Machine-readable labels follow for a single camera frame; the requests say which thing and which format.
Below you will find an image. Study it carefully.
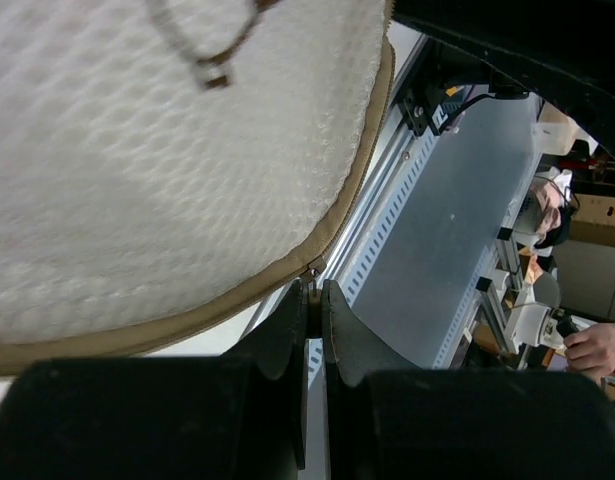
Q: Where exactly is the white round mesh laundry bag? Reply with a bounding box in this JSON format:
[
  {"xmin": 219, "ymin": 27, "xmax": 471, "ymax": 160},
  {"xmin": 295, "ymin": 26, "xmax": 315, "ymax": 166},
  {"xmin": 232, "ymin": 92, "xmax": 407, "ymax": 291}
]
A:
[{"xmin": 0, "ymin": 1, "xmax": 395, "ymax": 377}]

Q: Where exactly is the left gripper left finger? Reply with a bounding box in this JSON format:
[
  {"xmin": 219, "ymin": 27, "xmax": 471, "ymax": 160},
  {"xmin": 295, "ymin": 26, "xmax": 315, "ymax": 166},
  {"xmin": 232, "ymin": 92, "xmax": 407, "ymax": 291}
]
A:
[{"xmin": 0, "ymin": 282, "xmax": 308, "ymax": 479}]

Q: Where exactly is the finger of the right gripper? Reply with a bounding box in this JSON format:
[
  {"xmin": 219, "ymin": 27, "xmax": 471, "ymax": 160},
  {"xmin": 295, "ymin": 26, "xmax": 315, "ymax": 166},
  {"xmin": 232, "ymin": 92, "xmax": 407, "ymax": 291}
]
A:
[{"xmin": 394, "ymin": 1, "xmax": 615, "ymax": 159}]

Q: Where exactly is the person's bare hand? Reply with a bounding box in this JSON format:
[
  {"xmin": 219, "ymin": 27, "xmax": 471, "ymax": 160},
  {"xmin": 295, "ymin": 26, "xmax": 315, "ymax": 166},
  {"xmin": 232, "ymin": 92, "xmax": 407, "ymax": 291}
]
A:
[{"xmin": 564, "ymin": 323, "xmax": 615, "ymax": 383}]

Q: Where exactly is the aluminium mounting rail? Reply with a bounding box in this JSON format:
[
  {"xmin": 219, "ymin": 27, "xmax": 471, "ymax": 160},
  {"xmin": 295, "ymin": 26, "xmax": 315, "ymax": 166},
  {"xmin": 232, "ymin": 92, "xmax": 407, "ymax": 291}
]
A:
[{"xmin": 246, "ymin": 34, "xmax": 431, "ymax": 351}]

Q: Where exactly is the white slotted cable duct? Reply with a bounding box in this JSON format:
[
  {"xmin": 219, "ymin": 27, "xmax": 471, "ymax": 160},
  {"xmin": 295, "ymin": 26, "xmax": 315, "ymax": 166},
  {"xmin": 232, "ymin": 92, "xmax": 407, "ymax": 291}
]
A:
[{"xmin": 306, "ymin": 134, "xmax": 438, "ymax": 391}]

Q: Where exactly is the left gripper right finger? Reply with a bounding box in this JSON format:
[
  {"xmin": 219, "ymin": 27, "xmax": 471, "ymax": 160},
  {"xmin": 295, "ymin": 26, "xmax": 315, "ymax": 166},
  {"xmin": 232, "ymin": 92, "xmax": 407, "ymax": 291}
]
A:
[{"xmin": 321, "ymin": 281, "xmax": 615, "ymax": 479}]

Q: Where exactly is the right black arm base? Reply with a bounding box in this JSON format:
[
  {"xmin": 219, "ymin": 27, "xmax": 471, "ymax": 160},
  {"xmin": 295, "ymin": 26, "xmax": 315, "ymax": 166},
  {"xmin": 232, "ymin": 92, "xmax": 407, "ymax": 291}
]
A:
[{"xmin": 396, "ymin": 84, "xmax": 465, "ymax": 137}]

